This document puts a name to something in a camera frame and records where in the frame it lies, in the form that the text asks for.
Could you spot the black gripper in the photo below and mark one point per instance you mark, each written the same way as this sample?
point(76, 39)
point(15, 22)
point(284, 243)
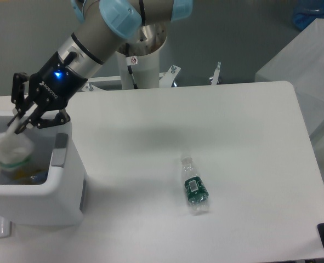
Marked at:
point(50, 88)

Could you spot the white plastic wrapper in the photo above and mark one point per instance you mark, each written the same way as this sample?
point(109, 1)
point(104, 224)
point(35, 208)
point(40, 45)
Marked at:
point(15, 149)

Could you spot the clear bottle with green label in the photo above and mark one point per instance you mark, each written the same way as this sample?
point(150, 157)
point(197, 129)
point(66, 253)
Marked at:
point(195, 191)

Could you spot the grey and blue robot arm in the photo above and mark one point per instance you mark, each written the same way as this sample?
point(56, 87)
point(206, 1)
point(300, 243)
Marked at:
point(105, 26)

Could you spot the white trash can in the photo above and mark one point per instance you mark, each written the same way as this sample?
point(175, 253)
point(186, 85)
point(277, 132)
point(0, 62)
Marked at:
point(49, 189)

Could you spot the blue plastic bag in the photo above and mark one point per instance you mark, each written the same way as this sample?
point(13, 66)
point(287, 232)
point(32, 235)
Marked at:
point(305, 12)

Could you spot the white clamp bracket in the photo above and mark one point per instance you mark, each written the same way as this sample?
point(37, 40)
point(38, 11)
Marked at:
point(215, 79)

